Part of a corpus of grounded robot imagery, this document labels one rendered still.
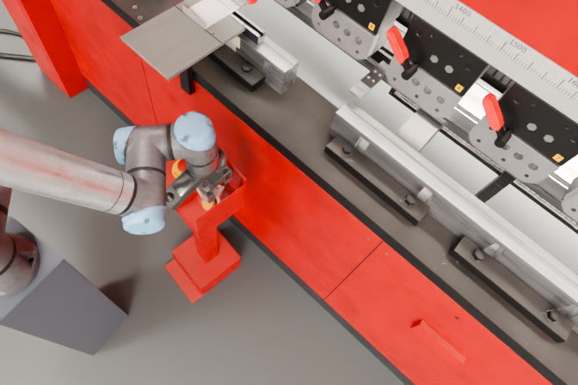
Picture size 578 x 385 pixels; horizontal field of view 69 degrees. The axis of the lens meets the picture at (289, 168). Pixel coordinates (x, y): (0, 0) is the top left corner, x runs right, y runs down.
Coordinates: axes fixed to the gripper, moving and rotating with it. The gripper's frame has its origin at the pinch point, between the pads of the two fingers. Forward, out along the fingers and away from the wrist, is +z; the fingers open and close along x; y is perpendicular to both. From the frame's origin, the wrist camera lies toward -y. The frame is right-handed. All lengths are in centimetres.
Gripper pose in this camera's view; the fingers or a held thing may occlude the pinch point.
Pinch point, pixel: (205, 198)
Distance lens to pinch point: 114.1
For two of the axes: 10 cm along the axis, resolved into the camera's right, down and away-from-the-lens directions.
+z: -0.7, 4.3, 9.0
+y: 7.4, -5.8, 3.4
